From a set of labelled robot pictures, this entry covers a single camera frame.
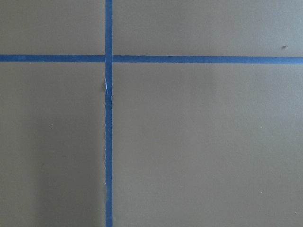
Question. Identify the brown paper table cover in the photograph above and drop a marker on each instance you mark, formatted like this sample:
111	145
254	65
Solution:
194	144

